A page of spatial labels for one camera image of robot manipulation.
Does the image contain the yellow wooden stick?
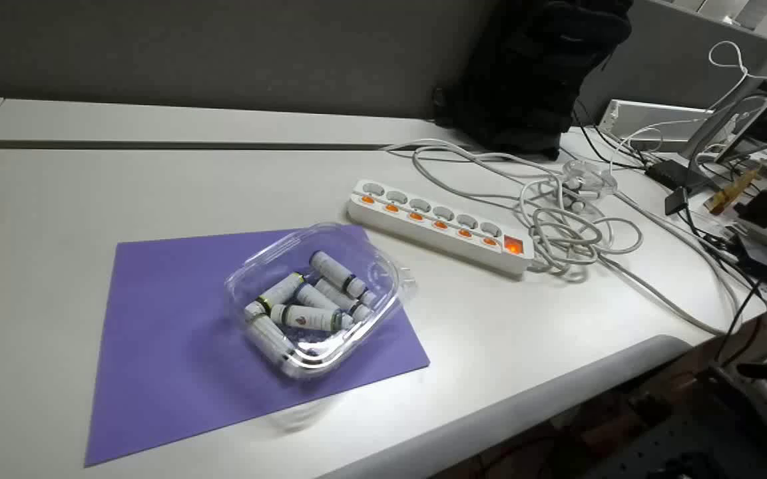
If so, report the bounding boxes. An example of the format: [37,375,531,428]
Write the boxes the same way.
[699,167,764,215]

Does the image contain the black desk cable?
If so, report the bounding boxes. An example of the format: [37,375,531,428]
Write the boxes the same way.
[578,122,767,363]

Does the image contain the thin white looped cable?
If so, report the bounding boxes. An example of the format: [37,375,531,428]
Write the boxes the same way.
[704,38,750,102]

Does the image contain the white power cable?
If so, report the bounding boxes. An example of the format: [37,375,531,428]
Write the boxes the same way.
[386,142,743,340]

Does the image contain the black bag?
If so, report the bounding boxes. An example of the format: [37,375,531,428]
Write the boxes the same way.
[430,0,634,160]

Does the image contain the white tube black cap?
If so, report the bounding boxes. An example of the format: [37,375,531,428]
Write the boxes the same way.
[269,303,354,336]
[293,283,352,313]
[346,289,381,325]
[308,251,369,300]
[248,317,308,381]

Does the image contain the clear plastic bag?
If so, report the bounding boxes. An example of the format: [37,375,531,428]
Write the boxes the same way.
[221,220,418,383]

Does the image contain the white power strip orange switches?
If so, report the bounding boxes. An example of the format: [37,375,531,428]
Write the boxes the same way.
[342,178,538,283]

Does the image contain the white box device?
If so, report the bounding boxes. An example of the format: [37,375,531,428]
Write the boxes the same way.
[595,96,714,148]

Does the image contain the grey cylindrical adapters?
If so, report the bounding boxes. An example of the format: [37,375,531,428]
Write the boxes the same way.
[242,271,305,321]

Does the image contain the silver monitor stand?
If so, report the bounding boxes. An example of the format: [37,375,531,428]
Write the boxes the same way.
[682,33,767,164]

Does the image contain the purple mat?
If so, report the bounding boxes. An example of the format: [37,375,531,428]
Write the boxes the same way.
[81,223,430,472]

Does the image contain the black chair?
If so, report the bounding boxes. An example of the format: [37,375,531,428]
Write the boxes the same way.
[690,348,767,465]

